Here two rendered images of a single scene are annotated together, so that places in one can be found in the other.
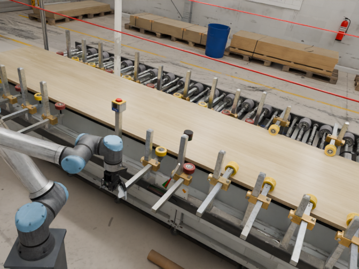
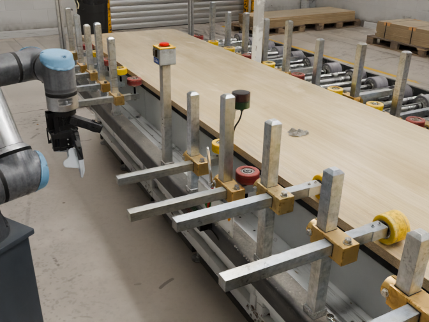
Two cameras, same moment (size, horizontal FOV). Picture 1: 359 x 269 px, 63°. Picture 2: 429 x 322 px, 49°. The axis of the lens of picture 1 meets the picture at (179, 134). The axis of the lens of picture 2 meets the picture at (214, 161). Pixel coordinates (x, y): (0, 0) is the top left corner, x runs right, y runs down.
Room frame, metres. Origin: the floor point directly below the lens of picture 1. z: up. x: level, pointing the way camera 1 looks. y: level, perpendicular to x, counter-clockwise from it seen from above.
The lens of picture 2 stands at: (0.35, -0.84, 1.60)
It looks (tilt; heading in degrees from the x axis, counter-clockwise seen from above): 25 degrees down; 36
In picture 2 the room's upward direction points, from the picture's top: 1 degrees clockwise
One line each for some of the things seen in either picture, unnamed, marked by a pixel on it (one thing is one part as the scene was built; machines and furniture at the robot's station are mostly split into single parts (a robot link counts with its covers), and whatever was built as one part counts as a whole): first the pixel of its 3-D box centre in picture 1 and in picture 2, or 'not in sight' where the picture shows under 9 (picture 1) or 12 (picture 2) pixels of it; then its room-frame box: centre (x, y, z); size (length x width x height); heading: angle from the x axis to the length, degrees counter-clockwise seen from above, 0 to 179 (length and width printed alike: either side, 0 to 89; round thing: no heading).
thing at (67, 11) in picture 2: not in sight; (71, 42); (2.48, 2.00, 0.92); 0.04 x 0.04 x 0.48; 65
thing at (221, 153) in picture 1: (215, 182); (267, 197); (1.41, -0.26, 0.93); 0.04 x 0.04 x 0.48; 65
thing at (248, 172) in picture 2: (188, 172); (246, 184); (1.55, -0.10, 0.85); 0.08 x 0.08 x 0.11
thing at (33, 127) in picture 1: (41, 124); (99, 101); (1.95, 1.10, 0.80); 0.44 x 0.03 x 0.04; 155
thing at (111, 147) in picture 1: (112, 149); (58, 73); (1.16, 0.31, 1.25); 0.10 x 0.09 x 0.12; 84
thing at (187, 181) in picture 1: (181, 176); (229, 188); (1.51, -0.06, 0.85); 0.14 x 0.06 x 0.05; 65
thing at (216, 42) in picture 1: (217, 40); not in sight; (7.31, -0.57, 0.36); 0.59 x 0.57 x 0.73; 157
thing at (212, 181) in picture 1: (218, 181); (272, 195); (1.40, -0.28, 0.95); 0.14 x 0.06 x 0.05; 65
